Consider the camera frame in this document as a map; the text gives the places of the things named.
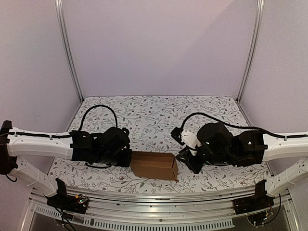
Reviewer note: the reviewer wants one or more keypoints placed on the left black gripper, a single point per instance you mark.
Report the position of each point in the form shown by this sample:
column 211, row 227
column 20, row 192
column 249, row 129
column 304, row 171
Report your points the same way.
column 125, row 161

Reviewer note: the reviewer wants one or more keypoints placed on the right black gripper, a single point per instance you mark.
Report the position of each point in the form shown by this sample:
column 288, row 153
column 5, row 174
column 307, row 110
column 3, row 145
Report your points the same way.
column 190, row 158

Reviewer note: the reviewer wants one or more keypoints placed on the brown cardboard box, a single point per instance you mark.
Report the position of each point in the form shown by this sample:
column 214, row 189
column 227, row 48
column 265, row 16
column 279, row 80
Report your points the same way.
column 159, row 166

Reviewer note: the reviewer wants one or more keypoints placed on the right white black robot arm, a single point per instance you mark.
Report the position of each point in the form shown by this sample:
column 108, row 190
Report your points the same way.
column 215, row 145

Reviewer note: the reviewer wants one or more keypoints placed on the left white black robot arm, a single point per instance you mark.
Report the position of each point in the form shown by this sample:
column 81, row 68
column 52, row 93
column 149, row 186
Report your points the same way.
column 110, row 148

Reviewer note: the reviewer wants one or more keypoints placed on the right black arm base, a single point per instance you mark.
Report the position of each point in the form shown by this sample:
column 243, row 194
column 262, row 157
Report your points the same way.
column 259, row 200

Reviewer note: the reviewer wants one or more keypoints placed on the floral patterned table mat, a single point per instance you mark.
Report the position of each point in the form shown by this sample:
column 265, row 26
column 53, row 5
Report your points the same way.
column 150, row 120

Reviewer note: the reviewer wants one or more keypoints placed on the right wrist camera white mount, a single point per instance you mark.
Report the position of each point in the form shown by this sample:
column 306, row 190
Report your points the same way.
column 185, row 137

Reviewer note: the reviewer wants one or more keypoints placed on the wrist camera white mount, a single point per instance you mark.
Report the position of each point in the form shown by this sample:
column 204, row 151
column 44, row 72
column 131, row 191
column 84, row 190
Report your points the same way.
column 125, row 132
column 185, row 137

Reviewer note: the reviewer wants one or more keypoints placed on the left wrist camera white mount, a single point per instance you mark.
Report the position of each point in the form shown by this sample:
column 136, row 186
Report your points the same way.
column 125, row 132

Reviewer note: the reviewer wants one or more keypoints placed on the aluminium front rail frame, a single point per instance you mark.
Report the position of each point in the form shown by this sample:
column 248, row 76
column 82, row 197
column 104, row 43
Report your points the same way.
column 206, row 211

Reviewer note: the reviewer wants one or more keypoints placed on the left aluminium corner post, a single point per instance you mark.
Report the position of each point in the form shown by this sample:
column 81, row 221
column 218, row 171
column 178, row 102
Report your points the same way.
column 67, row 49

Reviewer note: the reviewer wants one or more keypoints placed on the aluminium corner post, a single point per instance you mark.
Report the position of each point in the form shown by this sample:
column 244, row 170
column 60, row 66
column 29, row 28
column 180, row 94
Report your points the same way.
column 252, row 50
column 67, row 49

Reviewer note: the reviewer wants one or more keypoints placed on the right aluminium corner post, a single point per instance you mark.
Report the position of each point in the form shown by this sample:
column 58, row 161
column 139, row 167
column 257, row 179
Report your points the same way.
column 252, row 50

